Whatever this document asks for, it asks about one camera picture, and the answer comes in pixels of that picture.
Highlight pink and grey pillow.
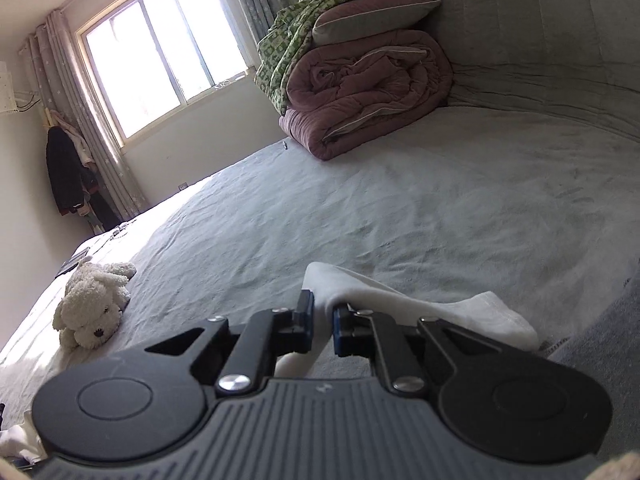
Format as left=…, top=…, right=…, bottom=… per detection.
left=311, top=0, right=443, bottom=46

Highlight bed with grey sheet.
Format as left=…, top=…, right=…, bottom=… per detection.
left=0, top=95, right=640, bottom=461

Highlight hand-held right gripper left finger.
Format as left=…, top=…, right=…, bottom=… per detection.
left=144, top=289, right=317, bottom=398

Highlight folded pink quilt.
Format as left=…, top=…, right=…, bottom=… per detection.
left=278, top=29, right=455, bottom=161

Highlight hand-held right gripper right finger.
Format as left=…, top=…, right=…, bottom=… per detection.
left=331, top=302, right=543, bottom=396

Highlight white plush dog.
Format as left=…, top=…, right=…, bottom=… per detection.
left=52, top=260, right=137, bottom=351

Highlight green patterned blanket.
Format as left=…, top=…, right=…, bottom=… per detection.
left=254, top=0, right=368, bottom=117

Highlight white t-shirt with orange print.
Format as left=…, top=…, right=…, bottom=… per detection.
left=275, top=261, right=541, bottom=378

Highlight hanging dark clothes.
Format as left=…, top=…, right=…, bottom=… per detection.
left=44, top=110, right=123, bottom=231

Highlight window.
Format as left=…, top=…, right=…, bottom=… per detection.
left=75, top=0, right=251, bottom=148

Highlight grey quilted headboard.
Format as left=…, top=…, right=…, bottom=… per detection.
left=382, top=0, right=640, bottom=141

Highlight white garment with dark label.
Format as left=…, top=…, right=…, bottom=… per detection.
left=0, top=424, right=43, bottom=463

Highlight covered air conditioner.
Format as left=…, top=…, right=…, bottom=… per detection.
left=0, top=60, right=17, bottom=113

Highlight grey star curtain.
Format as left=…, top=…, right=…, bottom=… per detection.
left=205, top=0, right=313, bottom=53
left=20, top=7, right=151, bottom=226

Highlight dark tablet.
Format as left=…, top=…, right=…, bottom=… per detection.
left=56, top=254, right=95, bottom=277

